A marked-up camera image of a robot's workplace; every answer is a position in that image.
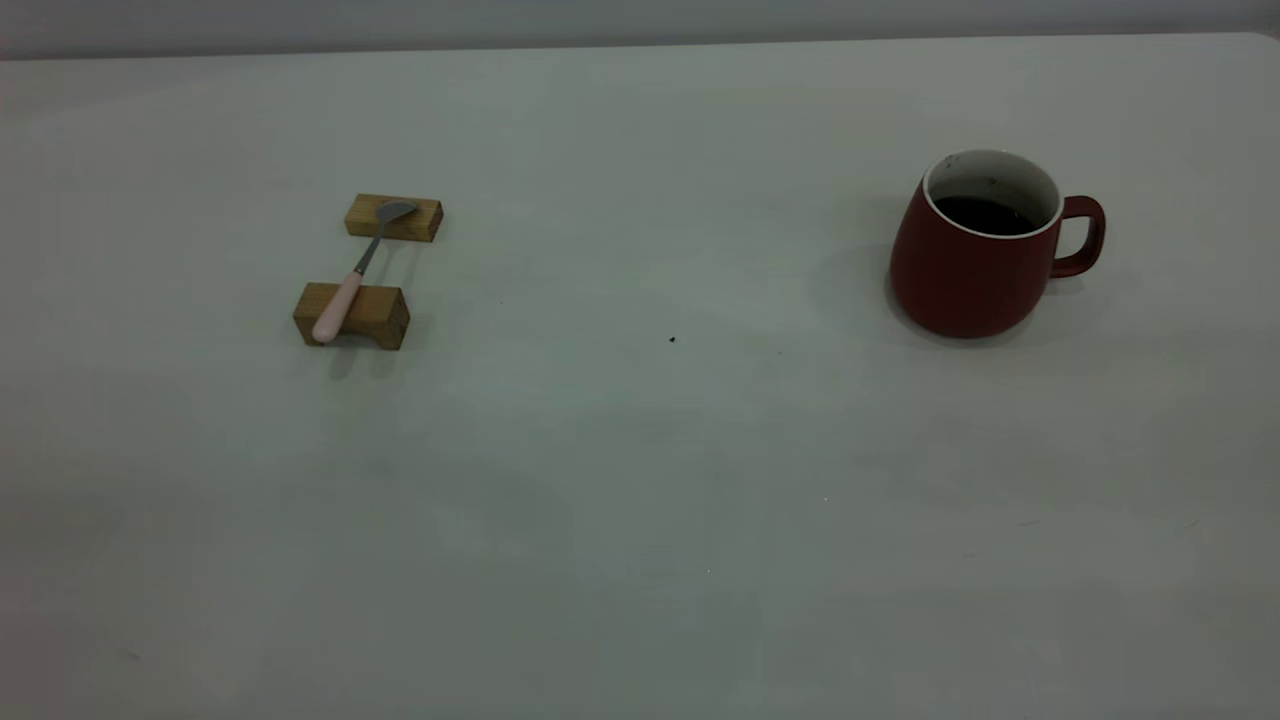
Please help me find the metal spoon with pink handle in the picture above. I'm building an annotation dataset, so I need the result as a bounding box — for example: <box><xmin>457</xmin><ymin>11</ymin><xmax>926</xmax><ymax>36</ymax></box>
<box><xmin>311</xmin><ymin>201</ymin><xmax>420</xmax><ymax>345</ymax></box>

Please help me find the red ceramic mug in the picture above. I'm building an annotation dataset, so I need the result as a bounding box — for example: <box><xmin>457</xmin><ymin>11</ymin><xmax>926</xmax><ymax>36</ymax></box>
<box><xmin>888</xmin><ymin>149</ymin><xmax>1107</xmax><ymax>339</ymax></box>

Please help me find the dark coffee liquid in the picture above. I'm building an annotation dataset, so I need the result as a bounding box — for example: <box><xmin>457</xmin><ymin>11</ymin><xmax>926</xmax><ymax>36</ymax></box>
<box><xmin>935</xmin><ymin>195</ymin><xmax>1041</xmax><ymax>238</ymax></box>

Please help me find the flat rectangular wooden block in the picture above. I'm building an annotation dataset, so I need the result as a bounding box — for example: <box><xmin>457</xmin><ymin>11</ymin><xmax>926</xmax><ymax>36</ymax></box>
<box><xmin>344</xmin><ymin>194</ymin><xmax>444</xmax><ymax>244</ymax></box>

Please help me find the arched wooden block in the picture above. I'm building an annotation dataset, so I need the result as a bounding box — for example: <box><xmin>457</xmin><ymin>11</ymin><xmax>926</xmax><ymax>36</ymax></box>
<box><xmin>292</xmin><ymin>282</ymin><xmax>411</xmax><ymax>352</ymax></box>

